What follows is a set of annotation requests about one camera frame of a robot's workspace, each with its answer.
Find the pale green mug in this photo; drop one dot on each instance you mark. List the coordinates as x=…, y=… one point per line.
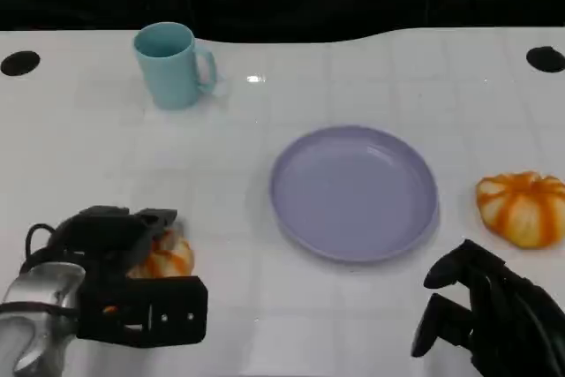
x=174, y=77

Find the lilac plate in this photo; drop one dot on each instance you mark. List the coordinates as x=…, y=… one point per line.
x=353, y=196

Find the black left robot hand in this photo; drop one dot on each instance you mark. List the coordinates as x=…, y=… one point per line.
x=106, y=240

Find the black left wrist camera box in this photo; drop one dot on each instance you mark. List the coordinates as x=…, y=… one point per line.
x=176, y=302

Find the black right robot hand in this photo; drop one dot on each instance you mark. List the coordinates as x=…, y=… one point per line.
x=507, y=324

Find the orange and white bread roll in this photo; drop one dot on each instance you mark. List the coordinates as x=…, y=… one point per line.
x=525, y=209
x=172, y=258

